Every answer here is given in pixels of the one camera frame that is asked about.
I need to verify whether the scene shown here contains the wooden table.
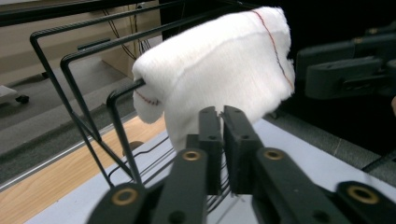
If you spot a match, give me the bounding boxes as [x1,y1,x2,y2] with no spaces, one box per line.
[0,115,169,224]

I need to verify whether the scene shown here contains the hanging cables behind desk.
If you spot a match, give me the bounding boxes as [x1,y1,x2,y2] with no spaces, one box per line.
[102,3,153,62]

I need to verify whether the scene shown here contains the aluminium floor rail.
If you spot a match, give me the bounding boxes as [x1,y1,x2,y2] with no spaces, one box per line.
[0,110,139,191]

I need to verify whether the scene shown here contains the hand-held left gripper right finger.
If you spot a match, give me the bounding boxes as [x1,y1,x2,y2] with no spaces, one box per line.
[221,105,265,195]

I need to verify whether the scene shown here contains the black metal crossbar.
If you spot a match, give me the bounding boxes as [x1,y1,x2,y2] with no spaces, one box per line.
[0,0,163,28]

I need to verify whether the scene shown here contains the black wire rack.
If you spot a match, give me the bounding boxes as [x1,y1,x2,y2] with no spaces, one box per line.
[29,0,247,214]

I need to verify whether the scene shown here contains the wooden desk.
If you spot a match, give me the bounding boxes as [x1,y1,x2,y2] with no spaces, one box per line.
[0,0,163,87]

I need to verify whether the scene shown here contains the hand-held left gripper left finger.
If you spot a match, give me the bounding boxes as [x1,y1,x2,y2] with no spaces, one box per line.
[186,105,224,196]

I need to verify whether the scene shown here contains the white wheeled base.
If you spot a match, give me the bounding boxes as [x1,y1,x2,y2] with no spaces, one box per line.
[0,85,31,105]

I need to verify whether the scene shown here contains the white towel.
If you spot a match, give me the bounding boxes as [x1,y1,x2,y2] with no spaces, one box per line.
[132,6,296,154]

